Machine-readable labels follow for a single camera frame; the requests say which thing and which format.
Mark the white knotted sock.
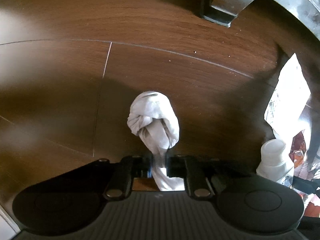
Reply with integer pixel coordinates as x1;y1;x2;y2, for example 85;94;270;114
127;91;185;191

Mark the white plastic bottle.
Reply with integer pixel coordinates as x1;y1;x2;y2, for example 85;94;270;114
256;139;294;187

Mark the white crumpled wrapper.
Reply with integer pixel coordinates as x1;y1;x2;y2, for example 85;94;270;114
264;54;312;154

